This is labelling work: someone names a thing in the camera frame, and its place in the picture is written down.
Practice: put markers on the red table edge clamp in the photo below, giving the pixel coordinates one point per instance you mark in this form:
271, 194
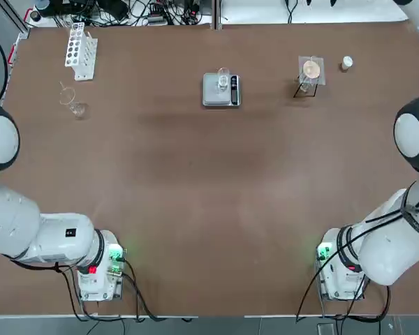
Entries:
11, 54

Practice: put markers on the silver digital balance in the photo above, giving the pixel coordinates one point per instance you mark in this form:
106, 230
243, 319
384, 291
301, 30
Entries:
214, 96

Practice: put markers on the small white lamp cap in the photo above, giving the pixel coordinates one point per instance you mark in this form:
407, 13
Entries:
346, 63

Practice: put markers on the black tape roll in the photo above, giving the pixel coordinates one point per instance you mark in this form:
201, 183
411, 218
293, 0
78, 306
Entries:
35, 16

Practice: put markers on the black tripod stand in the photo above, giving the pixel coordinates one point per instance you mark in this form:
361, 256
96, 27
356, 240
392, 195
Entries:
297, 94

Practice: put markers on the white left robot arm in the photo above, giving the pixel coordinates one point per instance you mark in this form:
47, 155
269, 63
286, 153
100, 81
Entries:
38, 237

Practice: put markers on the white test tube rack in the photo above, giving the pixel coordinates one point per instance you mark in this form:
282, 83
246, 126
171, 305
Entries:
78, 52

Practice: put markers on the aluminium corner frame post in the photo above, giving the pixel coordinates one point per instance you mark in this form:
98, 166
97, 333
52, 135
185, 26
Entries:
21, 21

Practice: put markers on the small glass beaker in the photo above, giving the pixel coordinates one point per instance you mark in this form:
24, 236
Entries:
223, 81

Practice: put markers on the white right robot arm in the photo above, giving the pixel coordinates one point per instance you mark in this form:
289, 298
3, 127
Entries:
387, 244

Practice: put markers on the glass alcohol lamp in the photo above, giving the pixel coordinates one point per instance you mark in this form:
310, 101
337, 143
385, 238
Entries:
305, 86

